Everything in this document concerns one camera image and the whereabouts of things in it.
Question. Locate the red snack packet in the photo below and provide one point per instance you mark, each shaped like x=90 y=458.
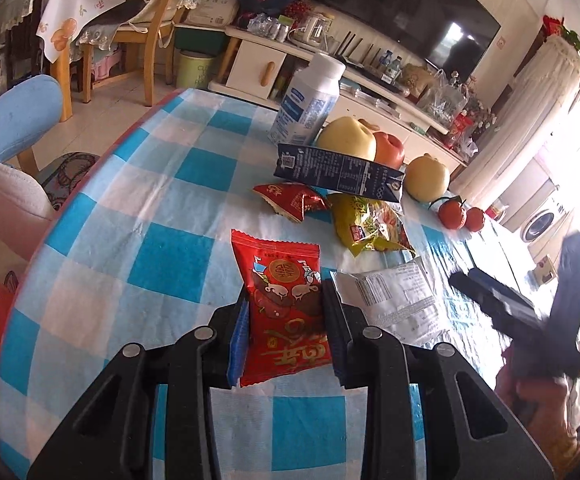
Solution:
x=287 y=332

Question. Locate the white covered air conditioner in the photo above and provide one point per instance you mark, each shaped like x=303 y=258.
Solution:
x=544 y=91

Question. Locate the dark wooden dining chair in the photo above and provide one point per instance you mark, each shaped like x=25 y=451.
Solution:
x=22 y=48

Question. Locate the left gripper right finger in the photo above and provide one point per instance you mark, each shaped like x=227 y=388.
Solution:
x=362 y=354

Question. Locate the glass kettle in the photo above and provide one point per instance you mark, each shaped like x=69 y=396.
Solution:
x=314 y=30

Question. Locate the green trash bin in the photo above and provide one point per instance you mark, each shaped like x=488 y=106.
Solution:
x=194 y=69

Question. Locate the red tomato left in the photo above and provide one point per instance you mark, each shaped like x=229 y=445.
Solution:
x=452 y=214

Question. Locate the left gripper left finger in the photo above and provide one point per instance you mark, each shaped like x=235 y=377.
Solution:
x=214 y=353

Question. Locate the small red snack wrapper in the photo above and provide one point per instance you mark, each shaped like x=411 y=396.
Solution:
x=291 y=200

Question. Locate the black television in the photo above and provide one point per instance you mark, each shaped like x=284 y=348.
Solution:
x=452 y=35

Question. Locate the yellow pear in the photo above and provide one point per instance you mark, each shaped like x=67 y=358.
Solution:
x=426 y=179

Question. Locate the white plastic milk bottle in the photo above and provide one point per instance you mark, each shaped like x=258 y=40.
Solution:
x=308 y=101

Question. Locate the yellow snack wrapper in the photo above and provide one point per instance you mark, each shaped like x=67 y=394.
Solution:
x=365 y=225

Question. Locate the light wooden chair right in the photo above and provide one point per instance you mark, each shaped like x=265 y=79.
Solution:
x=139 y=27

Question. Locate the person right hand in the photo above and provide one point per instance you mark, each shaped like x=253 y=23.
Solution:
x=549 y=426

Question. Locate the blue checkered tablecloth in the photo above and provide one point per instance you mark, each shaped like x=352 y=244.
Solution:
x=142 y=254

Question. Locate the blue cushioned stool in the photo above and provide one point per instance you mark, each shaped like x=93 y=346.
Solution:
x=27 y=112

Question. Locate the red tomato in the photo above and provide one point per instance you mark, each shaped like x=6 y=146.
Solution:
x=452 y=214
x=475 y=219

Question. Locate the red apple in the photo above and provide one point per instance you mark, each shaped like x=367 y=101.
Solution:
x=390 y=151

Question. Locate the red tomato right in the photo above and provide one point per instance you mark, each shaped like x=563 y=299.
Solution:
x=475 y=219

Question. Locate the washing machine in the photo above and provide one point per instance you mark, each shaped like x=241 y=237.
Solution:
x=544 y=225

